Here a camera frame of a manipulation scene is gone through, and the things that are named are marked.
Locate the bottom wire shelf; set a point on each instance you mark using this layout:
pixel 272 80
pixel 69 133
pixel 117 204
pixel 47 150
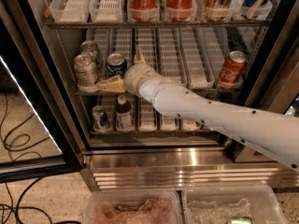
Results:
pixel 178 133

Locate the middle wire shelf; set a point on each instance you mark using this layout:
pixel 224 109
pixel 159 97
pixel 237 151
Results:
pixel 198 91

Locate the silver green soda can front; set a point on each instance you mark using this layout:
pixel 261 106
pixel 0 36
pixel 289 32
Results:
pixel 86 70

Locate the black fridge door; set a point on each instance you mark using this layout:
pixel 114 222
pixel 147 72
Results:
pixel 34 140

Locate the red coca-cola can middle shelf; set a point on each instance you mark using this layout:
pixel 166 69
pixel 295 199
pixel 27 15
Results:
pixel 233 67

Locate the clear bin with bubble wrap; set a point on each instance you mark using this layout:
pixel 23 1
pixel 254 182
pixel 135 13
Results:
pixel 217 203

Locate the blue can bottom shelf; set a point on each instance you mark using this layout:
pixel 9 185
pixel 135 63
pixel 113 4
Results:
pixel 100 119

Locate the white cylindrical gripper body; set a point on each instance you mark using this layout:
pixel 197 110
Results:
pixel 135 76

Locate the clear bin with pink wrap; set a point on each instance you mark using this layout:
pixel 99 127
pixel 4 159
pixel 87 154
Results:
pixel 138 206

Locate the top wire shelf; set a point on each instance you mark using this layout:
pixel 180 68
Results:
pixel 157 24

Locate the silver soda can rear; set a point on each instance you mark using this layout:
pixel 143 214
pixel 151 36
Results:
pixel 90 47

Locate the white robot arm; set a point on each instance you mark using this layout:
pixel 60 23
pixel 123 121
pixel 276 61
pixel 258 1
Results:
pixel 272 134

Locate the green can in bin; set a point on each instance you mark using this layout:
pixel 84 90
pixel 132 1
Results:
pixel 241 220

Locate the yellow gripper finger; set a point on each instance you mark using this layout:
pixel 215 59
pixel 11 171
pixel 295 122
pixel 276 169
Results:
pixel 112 84
pixel 139 57

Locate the blue pepsi can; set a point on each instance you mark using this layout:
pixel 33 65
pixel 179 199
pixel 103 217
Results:
pixel 116 64

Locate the steel fridge base grille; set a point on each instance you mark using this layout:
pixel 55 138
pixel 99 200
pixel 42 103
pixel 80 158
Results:
pixel 178 168

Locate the brown bottle white cap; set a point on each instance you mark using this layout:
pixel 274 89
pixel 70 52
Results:
pixel 124 114

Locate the wire shelf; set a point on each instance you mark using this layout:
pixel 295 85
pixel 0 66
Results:
pixel 157 24
pixel 198 91
pixel 178 133

